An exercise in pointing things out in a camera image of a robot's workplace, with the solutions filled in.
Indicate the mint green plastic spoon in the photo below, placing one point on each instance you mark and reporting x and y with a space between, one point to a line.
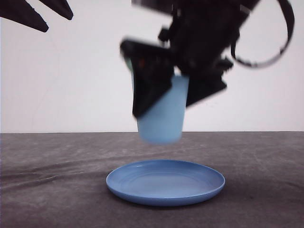
129 64

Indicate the light blue plastic cup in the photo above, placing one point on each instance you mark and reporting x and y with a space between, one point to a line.
162 123

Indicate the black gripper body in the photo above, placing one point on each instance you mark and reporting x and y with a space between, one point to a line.
202 29

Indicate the blue plastic plate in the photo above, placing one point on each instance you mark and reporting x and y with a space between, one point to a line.
165 183

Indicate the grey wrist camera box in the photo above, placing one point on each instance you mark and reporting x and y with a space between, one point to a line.
163 6

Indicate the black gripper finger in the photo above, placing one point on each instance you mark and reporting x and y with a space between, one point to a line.
21 12
152 68
61 7
207 82

